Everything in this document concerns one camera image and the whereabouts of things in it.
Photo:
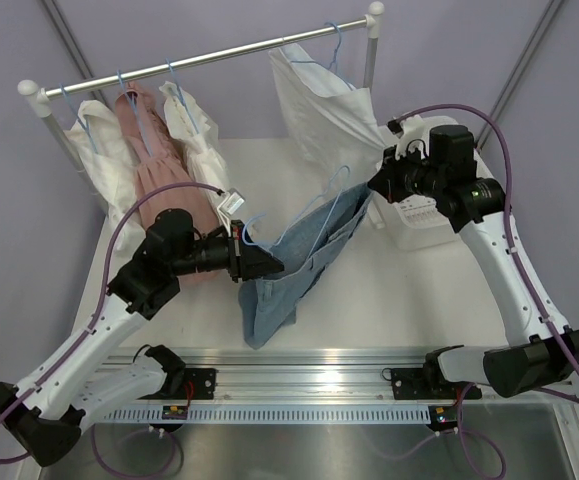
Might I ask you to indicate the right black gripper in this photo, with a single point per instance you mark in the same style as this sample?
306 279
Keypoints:
387 181

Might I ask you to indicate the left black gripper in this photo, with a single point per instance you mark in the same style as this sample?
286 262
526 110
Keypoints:
248 262

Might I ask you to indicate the blue denim skirt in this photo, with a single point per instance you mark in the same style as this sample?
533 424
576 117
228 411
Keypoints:
270 302

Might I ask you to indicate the blue wire hanger of skirt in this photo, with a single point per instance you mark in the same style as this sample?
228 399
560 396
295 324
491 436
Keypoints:
340 178

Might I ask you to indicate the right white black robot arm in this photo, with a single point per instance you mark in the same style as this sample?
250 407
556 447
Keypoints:
542 348

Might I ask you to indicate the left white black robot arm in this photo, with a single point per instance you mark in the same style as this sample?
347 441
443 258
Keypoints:
50 409

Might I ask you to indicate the white skirt on right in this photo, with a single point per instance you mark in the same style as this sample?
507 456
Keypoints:
331 121

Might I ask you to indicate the white ruffled dress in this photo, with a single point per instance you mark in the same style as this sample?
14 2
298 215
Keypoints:
202 152

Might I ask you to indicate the pink dress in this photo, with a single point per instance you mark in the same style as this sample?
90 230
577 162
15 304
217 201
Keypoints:
166 166

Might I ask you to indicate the white garment far left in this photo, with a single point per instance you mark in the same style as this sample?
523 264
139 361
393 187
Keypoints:
113 168

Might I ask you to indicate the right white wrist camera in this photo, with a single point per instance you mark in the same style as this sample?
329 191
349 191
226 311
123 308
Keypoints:
412 135

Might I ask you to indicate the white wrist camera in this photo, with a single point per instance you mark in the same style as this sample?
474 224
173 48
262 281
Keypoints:
231 202
412 135

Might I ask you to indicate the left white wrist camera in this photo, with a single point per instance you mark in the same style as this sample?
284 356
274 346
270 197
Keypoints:
231 202

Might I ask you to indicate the aluminium mounting rail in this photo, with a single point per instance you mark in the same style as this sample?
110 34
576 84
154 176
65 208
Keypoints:
302 376

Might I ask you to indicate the blue wire hanger right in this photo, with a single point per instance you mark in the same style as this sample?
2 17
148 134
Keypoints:
338 55

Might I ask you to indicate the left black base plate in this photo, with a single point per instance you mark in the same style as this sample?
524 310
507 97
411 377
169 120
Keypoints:
199 383

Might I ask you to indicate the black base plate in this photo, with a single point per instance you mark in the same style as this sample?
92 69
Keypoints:
199 383
423 383

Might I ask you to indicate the white slotted cable duct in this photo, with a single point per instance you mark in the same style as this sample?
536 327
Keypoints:
273 415

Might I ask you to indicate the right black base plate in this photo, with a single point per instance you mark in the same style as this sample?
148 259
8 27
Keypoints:
423 383

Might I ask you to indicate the blue wire hanger of pink dress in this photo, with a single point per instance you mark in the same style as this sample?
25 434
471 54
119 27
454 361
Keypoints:
132 103

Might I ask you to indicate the blue wire hanger far left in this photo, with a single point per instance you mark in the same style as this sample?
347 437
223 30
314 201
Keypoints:
83 123

